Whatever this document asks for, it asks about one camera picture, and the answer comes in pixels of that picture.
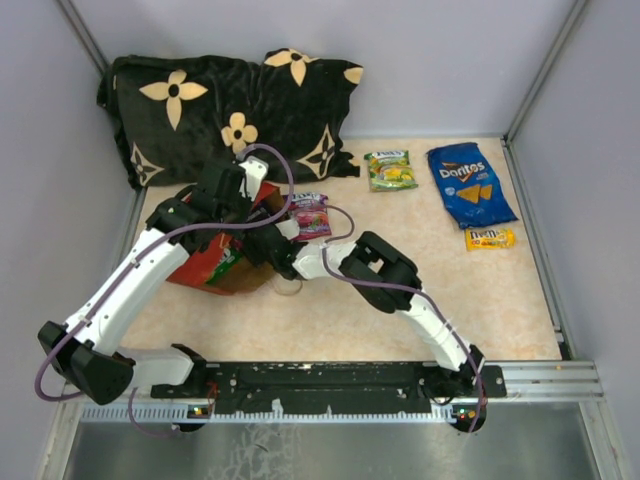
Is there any red brown paper bag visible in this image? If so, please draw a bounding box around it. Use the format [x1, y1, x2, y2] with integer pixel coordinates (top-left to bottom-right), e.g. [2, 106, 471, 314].
[165, 181, 304, 297]

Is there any green Fox's candy packet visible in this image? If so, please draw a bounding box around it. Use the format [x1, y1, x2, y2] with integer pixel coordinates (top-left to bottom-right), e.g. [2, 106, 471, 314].
[364, 150, 418, 192]

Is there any yellow M&M's packet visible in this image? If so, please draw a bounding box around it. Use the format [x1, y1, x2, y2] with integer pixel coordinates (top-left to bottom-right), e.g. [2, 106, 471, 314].
[465, 228, 516, 251]

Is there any blue Doritos chip bag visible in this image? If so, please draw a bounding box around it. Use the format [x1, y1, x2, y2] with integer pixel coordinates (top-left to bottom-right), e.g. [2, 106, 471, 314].
[426, 142, 517, 230]

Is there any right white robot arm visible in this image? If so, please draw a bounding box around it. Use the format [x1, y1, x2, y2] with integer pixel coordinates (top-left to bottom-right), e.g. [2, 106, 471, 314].
[241, 225, 484, 396]

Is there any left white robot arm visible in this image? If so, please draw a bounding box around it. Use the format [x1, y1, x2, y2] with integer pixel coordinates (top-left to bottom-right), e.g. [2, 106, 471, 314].
[38, 156, 268, 405]

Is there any black flower pattern pillow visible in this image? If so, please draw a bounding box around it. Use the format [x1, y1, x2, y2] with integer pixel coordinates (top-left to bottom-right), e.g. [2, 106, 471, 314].
[96, 48, 364, 188]

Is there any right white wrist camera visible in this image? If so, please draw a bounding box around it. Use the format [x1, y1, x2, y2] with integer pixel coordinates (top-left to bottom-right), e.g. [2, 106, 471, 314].
[275, 218, 300, 242]

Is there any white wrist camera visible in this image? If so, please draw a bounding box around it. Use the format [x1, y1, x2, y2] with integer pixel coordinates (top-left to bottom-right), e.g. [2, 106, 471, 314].
[275, 218, 300, 242]
[239, 155, 269, 201]

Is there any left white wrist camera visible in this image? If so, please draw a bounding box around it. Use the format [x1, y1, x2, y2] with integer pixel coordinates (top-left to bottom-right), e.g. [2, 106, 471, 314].
[239, 155, 269, 201]

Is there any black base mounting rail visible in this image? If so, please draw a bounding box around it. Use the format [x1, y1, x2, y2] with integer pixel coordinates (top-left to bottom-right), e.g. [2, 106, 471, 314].
[151, 361, 478, 416]

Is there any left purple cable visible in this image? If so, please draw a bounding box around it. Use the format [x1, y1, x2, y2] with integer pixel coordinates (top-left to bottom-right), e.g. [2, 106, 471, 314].
[33, 143, 295, 441]

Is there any aluminium frame rail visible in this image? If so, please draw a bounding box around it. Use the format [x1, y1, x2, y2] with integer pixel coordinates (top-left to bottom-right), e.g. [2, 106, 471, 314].
[60, 360, 601, 401]

